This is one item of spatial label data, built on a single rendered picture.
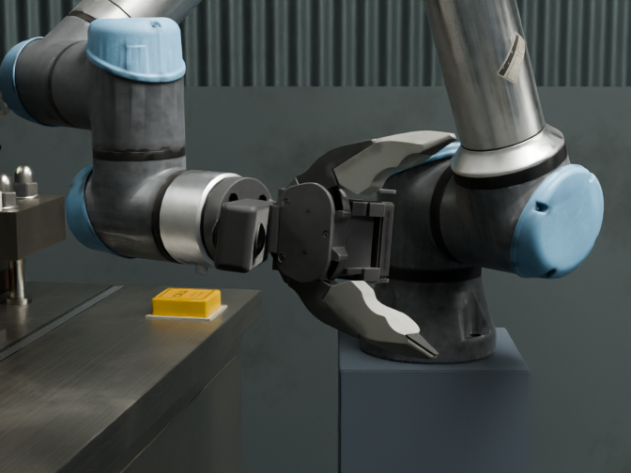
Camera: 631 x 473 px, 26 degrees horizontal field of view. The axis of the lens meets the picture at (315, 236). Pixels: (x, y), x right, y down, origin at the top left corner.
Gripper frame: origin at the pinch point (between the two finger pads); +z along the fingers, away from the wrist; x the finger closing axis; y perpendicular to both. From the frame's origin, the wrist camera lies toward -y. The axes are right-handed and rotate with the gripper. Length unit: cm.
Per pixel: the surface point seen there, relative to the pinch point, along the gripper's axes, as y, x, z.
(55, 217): 45, 4, -85
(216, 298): 51, 12, -62
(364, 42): 183, -35, -134
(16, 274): 39, 12, -86
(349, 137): 184, -13, -137
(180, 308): 46, 13, -63
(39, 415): 8, 20, -46
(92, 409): 12.3, 19.6, -43.8
